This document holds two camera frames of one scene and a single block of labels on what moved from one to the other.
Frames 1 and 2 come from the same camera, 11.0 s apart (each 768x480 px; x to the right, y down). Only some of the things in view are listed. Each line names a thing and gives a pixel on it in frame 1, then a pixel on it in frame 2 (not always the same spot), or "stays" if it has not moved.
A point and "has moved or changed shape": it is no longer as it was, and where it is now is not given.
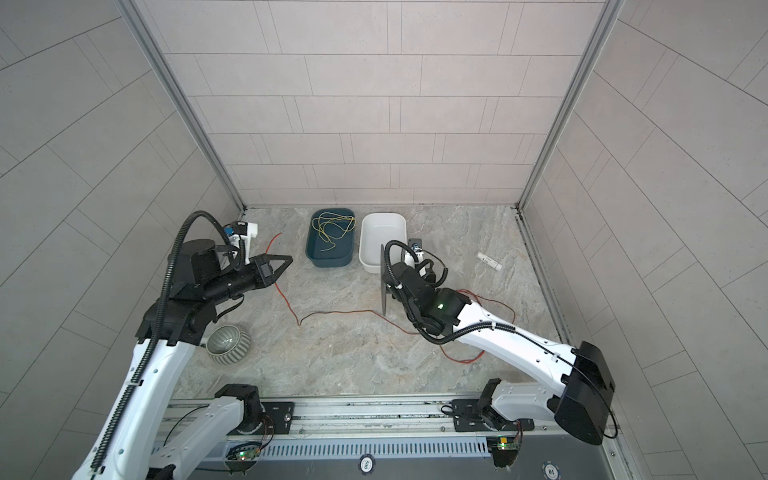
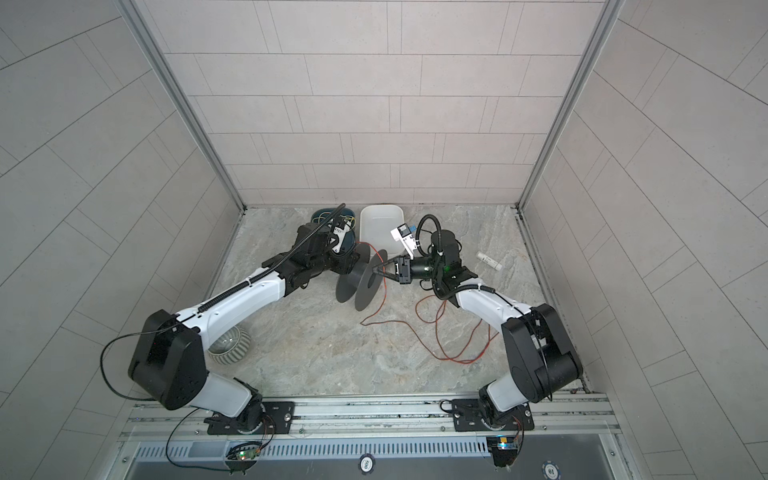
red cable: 384,317 has moved or changed shape
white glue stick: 489,261 stays
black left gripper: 260,269 -> 346,260
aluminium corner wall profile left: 177,84 stays
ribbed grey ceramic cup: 225,344 stays
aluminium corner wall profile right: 565,113 stays
